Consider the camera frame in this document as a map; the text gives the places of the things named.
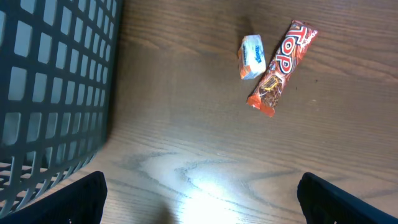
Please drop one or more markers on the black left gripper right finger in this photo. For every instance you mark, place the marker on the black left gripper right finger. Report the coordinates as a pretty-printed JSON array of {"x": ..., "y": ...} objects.
[{"x": 323, "y": 202}]

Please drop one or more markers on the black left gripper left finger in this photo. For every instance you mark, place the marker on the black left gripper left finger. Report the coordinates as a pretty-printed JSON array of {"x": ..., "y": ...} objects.
[{"x": 80, "y": 202}]

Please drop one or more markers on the orange Top chocolate bar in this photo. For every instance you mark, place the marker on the orange Top chocolate bar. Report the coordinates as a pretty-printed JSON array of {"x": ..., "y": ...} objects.
[{"x": 288, "y": 55}]

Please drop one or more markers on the grey plastic mesh basket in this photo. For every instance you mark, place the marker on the grey plastic mesh basket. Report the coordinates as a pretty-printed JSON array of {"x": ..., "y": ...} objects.
[{"x": 57, "y": 62}]

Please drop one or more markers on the small orange white candy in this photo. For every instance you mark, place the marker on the small orange white candy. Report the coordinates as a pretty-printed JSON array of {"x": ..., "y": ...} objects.
[{"x": 252, "y": 62}]

